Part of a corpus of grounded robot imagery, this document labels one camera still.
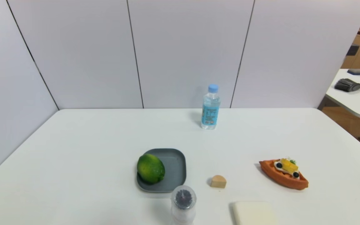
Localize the green lime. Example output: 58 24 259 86
137 153 165 184

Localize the grey square dish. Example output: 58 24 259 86
136 148 187 193

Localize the clear water bottle blue label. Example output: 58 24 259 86
201 84 221 130

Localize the small wooden wedge block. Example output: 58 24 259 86
211 175 227 188

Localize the clear jar dark lid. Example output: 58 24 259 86
171 185 197 225

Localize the orange waffle boat toy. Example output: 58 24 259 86
259 156 309 190

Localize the white foam block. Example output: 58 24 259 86
232 202 279 225

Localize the grey bristle brush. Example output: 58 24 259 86
334 78 360 93

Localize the white round side table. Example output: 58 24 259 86
325 69 360 120

